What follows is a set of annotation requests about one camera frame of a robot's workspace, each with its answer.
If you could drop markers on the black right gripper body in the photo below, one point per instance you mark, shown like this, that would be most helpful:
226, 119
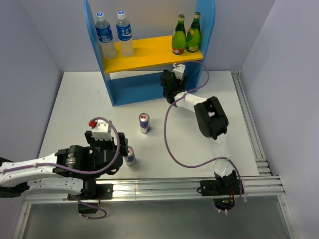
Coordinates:
179, 81

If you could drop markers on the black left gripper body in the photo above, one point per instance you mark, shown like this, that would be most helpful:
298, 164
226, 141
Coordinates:
99, 145

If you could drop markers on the red bull can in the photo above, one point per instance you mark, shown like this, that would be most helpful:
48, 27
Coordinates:
130, 159
144, 121

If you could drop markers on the blue and yellow shelf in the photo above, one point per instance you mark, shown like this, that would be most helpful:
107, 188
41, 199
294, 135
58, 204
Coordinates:
137, 78

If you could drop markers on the Pocari Sweat bottle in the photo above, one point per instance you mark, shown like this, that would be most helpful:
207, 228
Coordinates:
105, 36
124, 32

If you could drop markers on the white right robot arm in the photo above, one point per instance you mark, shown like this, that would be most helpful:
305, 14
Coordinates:
212, 123

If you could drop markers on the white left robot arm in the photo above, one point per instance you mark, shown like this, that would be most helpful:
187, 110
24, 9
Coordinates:
72, 170

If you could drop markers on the Red Bull can front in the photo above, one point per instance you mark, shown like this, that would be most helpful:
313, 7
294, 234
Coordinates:
130, 159

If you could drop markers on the green glass bottle left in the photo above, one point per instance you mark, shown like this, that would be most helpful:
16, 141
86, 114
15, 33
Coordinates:
178, 42

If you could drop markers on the green glass bottle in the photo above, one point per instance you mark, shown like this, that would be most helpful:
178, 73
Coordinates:
178, 42
193, 37

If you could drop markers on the green glass bottle right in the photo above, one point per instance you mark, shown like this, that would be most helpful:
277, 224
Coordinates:
193, 37

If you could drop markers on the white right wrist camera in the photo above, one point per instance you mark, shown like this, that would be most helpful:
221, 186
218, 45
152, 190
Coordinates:
179, 71

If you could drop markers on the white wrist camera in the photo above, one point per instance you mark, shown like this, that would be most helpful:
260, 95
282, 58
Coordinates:
179, 71
100, 130

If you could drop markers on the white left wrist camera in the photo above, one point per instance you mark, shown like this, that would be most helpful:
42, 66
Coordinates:
100, 130

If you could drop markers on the aluminium rail frame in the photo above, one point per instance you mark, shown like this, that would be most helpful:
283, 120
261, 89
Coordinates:
257, 179

